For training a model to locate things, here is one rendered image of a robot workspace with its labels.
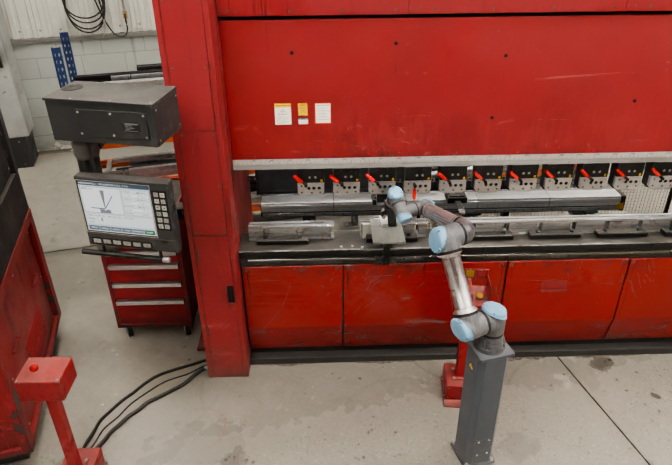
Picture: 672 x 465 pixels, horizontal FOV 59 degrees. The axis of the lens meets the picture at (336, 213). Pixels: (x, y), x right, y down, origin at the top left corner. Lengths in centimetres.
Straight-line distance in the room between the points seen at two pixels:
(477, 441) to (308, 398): 104
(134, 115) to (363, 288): 172
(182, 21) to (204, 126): 50
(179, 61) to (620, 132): 234
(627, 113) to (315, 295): 201
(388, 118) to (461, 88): 41
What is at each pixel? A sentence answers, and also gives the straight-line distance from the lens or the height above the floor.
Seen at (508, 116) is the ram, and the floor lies 162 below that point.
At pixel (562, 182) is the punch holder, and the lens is 361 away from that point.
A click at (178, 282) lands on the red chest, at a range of 397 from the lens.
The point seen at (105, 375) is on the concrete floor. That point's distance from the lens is 418.
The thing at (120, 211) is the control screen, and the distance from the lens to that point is 285.
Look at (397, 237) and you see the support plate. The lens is 332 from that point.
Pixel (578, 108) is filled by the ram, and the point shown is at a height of 166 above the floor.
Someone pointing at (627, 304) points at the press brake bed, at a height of 42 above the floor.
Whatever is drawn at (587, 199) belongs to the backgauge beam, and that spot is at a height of 97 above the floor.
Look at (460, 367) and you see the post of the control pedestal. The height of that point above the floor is 20.
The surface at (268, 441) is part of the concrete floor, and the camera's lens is 358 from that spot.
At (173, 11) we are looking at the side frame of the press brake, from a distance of 290.
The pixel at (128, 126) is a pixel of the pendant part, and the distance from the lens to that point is 265.
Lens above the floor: 274
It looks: 29 degrees down
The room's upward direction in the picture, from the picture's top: straight up
